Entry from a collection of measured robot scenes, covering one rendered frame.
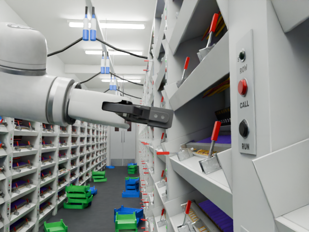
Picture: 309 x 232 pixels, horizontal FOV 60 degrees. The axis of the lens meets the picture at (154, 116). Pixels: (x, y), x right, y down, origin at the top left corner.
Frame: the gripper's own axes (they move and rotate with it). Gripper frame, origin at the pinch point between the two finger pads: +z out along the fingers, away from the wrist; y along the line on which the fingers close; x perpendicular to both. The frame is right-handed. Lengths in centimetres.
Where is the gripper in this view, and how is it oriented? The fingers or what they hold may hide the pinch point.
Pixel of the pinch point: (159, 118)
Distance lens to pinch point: 47.6
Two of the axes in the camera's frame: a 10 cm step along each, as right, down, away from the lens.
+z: 9.8, 1.7, 0.5
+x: 1.6, -9.8, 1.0
